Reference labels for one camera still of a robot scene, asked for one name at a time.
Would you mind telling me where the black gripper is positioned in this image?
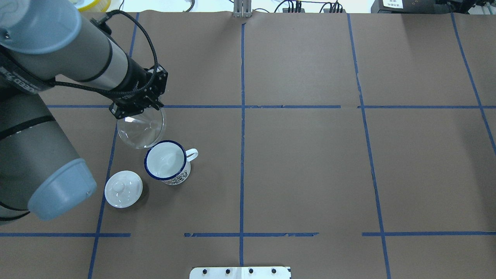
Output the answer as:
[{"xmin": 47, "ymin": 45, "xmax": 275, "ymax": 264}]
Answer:
[{"xmin": 108, "ymin": 58, "xmax": 168, "ymax": 119}]

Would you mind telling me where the aluminium frame post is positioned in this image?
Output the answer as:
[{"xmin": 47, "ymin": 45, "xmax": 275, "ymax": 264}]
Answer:
[{"xmin": 232, "ymin": 0, "xmax": 253, "ymax": 18}]

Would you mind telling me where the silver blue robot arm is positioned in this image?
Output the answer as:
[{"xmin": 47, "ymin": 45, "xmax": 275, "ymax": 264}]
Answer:
[{"xmin": 0, "ymin": 0, "xmax": 168, "ymax": 225}]

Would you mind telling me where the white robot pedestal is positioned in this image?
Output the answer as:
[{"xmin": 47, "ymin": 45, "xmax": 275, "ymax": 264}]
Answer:
[{"xmin": 189, "ymin": 266, "xmax": 292, "ymax": 279}]

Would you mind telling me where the white enamel mug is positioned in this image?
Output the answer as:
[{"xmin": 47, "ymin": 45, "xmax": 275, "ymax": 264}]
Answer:
[{"xmin": 144, "ymin": 140, "xmax": 199, "ymax": 186}]

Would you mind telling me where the white mug lid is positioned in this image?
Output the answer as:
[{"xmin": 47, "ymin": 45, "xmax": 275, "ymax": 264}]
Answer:
[{"xmin": 104, "ymin": 170, "xmax": 143, "ymax": 208}]

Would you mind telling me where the yellow tape roll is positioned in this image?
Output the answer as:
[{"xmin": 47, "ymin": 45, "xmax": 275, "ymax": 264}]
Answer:
[{"xmin": 71, "ymin": 0, "xmax": 111, "ymax": 12}]

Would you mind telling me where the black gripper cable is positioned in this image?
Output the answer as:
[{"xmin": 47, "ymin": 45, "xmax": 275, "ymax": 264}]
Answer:
[{"xmin": 46, "ymin": 9, "xmax": 159, "ymax": 96}]

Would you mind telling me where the clear plastic funnel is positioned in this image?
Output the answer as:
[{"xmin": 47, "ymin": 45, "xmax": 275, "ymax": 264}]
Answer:
[{"xmin": 117, "ymin": 108, "xmax": 167, "ymax": 150}]

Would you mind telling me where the black computer box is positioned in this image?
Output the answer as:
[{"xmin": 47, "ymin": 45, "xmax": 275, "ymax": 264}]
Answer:
[{"xmin": 370, "ymin": 0, "xmax": 453, "ymax": 14}]

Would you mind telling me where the brown paper table mat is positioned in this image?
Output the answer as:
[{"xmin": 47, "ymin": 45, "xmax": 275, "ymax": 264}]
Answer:
[{"xmin": 1, "ymin": 11, "xmax": 495, "ymax": 279}]

